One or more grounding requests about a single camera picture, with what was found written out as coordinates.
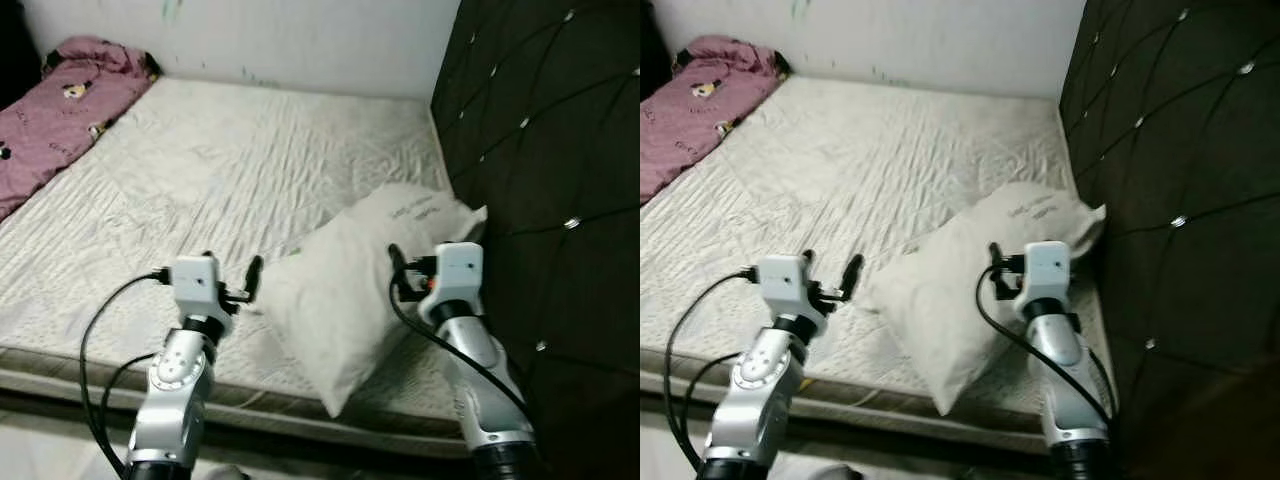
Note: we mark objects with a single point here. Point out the white pillow green tree print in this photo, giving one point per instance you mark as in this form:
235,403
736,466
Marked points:
950,290
340,290

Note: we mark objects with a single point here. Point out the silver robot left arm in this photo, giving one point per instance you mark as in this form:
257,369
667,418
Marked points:
175,390
765,385

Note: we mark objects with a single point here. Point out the white quilted mattress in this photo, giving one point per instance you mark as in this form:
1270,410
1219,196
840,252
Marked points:
250,160
880,160

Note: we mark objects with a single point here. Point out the silver robot left leg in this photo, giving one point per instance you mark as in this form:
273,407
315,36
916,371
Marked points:
835,473
228,473

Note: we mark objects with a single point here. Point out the mauve cartoon print blanket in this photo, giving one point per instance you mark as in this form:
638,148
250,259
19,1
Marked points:
680,120
60,120

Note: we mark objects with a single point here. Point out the dark tufted headboard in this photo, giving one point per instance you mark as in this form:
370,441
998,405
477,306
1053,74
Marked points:
560,150
1180,150

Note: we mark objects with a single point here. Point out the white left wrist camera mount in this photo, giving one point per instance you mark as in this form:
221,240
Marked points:
195,285
785,282

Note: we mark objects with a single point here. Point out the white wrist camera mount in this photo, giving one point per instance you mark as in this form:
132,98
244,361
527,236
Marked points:
1048,265
195,285
462,268
785,282

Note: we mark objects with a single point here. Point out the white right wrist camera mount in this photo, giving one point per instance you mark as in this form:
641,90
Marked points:
1048,265
462,268

